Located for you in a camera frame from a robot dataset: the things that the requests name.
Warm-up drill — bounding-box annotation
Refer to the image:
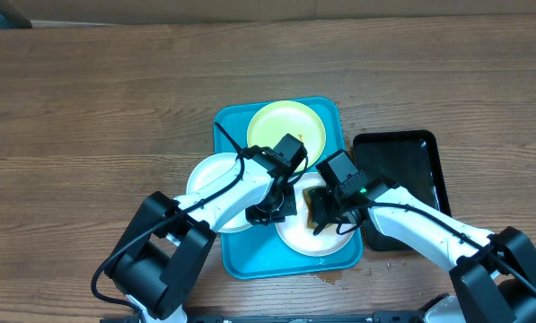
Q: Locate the green yellow sponge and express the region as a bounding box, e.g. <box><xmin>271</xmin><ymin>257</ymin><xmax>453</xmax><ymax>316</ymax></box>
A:
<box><xmin>303</xmin><ymin>187</ymin><xmax>328</xmax><ymax>230</ymax></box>

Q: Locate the teal plastic tray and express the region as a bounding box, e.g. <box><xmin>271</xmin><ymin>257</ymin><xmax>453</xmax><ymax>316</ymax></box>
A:
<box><xmin>214</xmin><ymin>97</ymin><xmax>364</xmax><ymax>280</ymax></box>

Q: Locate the white plate with blue rim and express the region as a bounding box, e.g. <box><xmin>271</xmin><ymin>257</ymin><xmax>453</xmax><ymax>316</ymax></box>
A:
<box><xmin>186</xmin><ymin>153</ymin><xmax>251</xmax><ymax>233</ymax></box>

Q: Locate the yellow-green plate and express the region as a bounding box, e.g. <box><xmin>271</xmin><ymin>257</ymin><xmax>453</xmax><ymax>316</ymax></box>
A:
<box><xmin>247</xmin><ymin>100</ymin><xmax>327</xmax><ymax>168</ymax></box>

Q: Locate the black water tray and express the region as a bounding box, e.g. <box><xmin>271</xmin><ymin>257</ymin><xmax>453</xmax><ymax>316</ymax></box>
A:
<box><xmin>352</xmin><ymin>129</ymin><xmax>453</xmax><ymax>252</ymax></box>

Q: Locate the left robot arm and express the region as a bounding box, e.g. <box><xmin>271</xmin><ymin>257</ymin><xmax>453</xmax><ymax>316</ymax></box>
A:
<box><xmin>91</xmin><ymin>153</ymin><xmax>296</xmax><ymax>322</ymax></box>

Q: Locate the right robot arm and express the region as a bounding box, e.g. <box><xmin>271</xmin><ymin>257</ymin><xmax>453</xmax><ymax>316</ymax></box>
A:
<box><xmin>303</xmin><ymin>180</ymin><xmax>536</xmax><ymax>322</ymax></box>

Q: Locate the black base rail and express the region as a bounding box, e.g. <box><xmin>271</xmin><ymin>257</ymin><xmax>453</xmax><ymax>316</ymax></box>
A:
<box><xmin>101</xmin><ymin>309</ymin><xmax>430</xmax><ymax>323</ymax></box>

